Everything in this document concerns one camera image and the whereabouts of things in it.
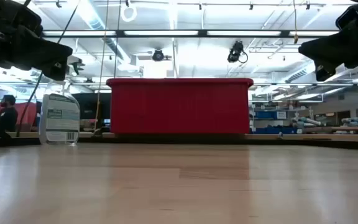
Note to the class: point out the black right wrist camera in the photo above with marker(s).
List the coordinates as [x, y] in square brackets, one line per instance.
[351, 17]

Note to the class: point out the person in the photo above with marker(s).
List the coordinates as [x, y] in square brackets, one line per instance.
[8, 116]

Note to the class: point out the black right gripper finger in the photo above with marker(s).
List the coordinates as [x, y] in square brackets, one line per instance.
[328, 53]

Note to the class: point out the overhead light rail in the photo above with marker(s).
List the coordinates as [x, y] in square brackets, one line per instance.
[202, 33]

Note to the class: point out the black background monitor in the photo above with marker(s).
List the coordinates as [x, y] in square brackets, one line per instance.
[89, 109]

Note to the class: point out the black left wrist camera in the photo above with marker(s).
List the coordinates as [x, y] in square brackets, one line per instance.
[20, 17]

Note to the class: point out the clear spray bottle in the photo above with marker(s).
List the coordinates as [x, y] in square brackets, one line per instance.
[59, 119]

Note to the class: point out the blue storage bin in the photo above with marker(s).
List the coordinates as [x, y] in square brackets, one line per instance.
[266, 115]
[272, 130]

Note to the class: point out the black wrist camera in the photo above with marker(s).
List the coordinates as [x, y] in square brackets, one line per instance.
[351, 17]
[20, 17]

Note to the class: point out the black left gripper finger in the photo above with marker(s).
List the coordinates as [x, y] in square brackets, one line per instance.
[48, 59]

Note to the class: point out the red plastic laundry bin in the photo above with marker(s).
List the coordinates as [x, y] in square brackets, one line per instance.
[179, 107]

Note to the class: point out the red fabric panel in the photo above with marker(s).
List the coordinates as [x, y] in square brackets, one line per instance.
[26, 113]

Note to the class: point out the black hanging camera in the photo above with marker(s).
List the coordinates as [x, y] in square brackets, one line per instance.
[235, 51]

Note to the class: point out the round black ceiling camera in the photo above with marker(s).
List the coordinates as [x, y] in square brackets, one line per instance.
[158, 55]

